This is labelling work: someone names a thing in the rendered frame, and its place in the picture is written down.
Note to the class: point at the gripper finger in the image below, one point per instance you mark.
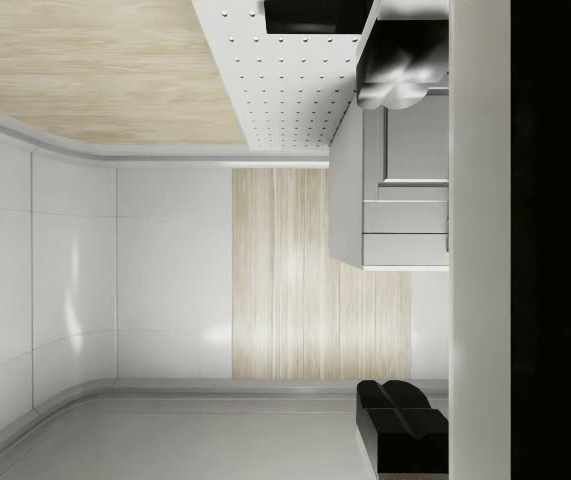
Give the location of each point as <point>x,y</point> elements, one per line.
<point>410,440</point>
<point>405,50</point>

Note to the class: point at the black stove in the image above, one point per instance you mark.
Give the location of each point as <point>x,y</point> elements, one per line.
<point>315,15</point>

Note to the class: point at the white cabinet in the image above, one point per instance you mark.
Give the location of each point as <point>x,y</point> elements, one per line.
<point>405,215</point>

